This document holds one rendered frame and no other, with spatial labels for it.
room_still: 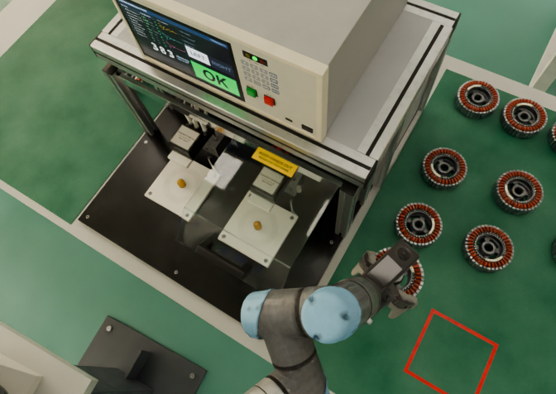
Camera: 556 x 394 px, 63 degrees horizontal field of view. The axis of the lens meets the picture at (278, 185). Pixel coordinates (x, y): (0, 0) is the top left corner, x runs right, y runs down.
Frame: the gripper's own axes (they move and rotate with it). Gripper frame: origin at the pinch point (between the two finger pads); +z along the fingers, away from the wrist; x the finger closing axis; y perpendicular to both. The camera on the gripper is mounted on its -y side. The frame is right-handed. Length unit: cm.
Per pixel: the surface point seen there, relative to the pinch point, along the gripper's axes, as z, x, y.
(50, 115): -6, -102, 45
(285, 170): -14.9, -27.6, -2.1
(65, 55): 1, -120, 32
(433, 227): 21.7, -3.6, -9.3
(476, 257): 22.8, 8.1, -11.2
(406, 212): 20.6, -10.4, -7.5
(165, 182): -1, -58, 30
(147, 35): -31, -61, -4
